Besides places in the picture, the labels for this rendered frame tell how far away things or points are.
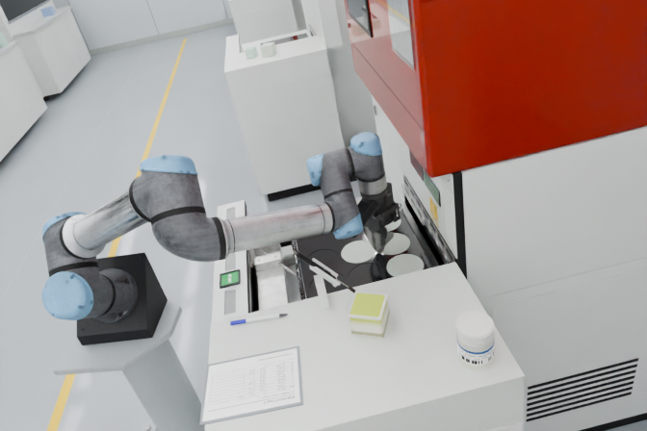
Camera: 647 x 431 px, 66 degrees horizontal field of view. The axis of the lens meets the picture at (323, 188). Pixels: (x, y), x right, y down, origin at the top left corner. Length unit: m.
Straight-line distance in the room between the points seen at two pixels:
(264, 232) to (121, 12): 8.42
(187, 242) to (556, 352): 1.13
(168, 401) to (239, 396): 0.69
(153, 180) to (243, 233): 0.22
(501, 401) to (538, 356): 0.58
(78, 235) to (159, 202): 0.33
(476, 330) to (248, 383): 0.48
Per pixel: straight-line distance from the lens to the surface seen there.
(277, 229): 1.13
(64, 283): 1.40
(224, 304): 1.35
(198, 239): 1.07
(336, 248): 1.50
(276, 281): 1.47
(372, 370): 1.10
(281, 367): 1.14
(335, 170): 1.23
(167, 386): 1.75
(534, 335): 1.61
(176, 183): 1.09
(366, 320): 1.11
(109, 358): 1.59
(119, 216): 1.23
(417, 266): 1.40
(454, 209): 1.21
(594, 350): 1.78
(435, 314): 1.18
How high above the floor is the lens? 1.83
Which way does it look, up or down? 31 degrees down
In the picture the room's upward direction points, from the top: 12 degrees counter-clockwise
